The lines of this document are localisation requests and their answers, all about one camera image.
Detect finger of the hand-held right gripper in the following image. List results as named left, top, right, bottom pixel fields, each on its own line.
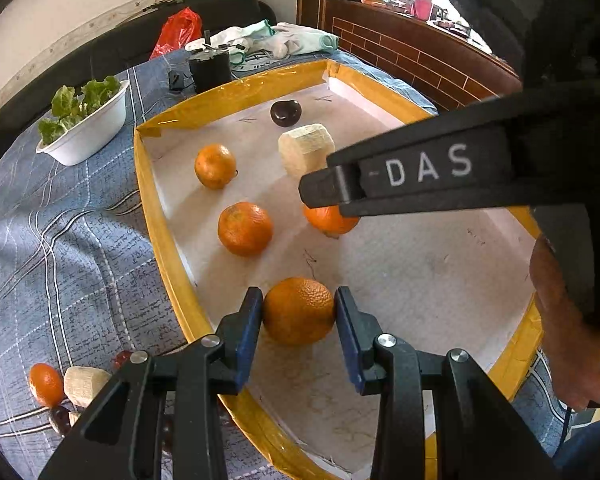
left=326, top=91, right=531, bottom=168
left=299, top=127, right=531, bottom=218

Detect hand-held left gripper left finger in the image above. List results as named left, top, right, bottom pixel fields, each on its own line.
left=39, top=287, right=263, bottom=480

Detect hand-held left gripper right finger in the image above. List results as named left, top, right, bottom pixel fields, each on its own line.
left=334, top=287, right=561, bottom=480

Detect yellow cardboard box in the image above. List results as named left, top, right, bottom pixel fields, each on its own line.
left=134, top=58, right=546, bottom=480

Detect cream banana piece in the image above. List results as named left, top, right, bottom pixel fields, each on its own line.
left=63, top=366, right=113, bottom=407
left=278, top=123, right=337, bottom=180

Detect dark purple plum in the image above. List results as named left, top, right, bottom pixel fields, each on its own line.
left=48, top=406, right=73, bottom=437
left=270, top=100, right=302, bottom=127

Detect small orange mandarin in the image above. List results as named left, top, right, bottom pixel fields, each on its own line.
left=28, top=363, right=65, bottom=408

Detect person's right hand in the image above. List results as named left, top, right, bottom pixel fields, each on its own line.
left=530, top=237, right=600, bottom=408

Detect brown wooden cabinet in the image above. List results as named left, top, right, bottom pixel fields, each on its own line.
left=300, top=0, right=523, bottom=111

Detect black cylindrical motor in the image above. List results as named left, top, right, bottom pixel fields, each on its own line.
left=187, top=30, right=232, bottom=94

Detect white bowl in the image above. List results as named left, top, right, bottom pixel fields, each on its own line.
left=36, top=79, right=131, bottom=167

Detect person's blue pants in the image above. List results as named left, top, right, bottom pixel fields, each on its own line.
left=552, top=415, right=600, bottom=480

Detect red plastic bag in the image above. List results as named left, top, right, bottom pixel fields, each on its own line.
left=150, top=7, right=203, bottom=61

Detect green lettuce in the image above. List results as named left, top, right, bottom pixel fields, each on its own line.
left=37, top=76, right=122, bottom=146

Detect black padded sofa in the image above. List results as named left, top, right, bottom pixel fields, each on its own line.
left=0, top=0, right=276, bottom=131

